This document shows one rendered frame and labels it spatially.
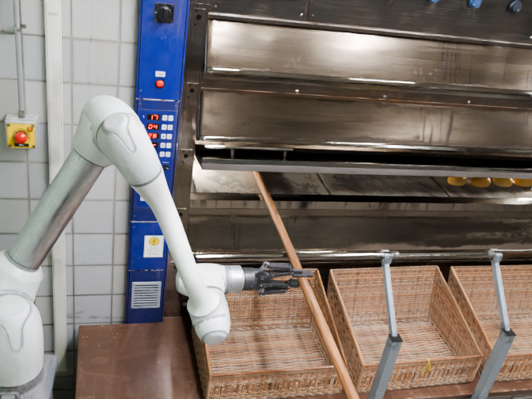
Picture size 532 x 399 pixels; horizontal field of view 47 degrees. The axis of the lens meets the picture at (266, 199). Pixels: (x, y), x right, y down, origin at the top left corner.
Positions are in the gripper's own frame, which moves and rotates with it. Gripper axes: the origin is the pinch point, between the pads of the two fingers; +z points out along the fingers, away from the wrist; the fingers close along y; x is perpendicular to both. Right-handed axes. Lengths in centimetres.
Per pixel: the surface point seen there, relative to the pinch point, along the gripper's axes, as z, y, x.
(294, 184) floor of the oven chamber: 16, 1, -67
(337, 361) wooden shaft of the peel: -0.4, -1.1, 39.1
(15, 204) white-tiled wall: -95, 4, -52
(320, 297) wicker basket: 28, 42, -40
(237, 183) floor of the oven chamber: -9, 1, -67
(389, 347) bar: 37.2, 27.2, 6.5
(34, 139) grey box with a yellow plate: -87, -26, -45
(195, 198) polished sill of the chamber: -29, 1, -54
